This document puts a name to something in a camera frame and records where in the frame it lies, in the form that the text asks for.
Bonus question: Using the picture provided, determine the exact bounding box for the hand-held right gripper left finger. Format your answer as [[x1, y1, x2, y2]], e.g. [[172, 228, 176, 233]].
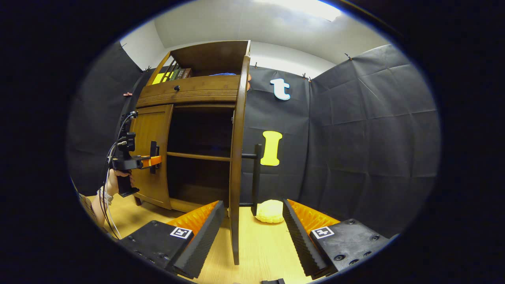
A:
[[118, 200, 225, 280]]

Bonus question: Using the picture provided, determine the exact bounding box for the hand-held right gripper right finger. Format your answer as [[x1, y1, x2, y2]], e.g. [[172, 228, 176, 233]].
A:
[[283, 199, 395, 280]]

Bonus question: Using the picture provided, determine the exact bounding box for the wooden shoe cabinet door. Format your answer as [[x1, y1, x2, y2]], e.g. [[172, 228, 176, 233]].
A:
[[229, 55, 252, 265], [129, 104, 174, 210]]

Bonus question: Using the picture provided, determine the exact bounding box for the black door handle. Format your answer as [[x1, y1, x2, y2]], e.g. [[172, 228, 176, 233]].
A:
[[241, 144, 263, 206], [150, 141, 160, 174]]

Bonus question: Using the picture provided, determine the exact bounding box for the wooden double-door shoe cabinet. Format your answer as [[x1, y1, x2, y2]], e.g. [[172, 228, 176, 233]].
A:
[[129, 40, 252, 213]]

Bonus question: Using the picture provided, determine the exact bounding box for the wooden cabinet shelf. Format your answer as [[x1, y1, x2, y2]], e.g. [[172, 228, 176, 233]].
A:
[[166, 151, 232, 162]]

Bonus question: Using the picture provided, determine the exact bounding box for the pale yellow foam item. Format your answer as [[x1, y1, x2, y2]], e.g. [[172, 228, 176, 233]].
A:
[[256, 200, 284, 224]]

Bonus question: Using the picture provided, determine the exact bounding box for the wooden drawer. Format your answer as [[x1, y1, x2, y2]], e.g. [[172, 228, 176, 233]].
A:
[[136, 75, 241, 109]]

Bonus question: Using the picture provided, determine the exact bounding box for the black backdrop cloth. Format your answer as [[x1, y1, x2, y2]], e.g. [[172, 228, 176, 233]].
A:
[[67, 41, 441, 239]]

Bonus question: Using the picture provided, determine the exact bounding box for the black cable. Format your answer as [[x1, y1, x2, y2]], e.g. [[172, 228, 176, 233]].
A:
[[99, 112, 138, 237]]

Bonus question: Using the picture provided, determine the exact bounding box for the white cable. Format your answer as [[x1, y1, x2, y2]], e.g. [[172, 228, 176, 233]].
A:
[[106, 140, 127, 240]]

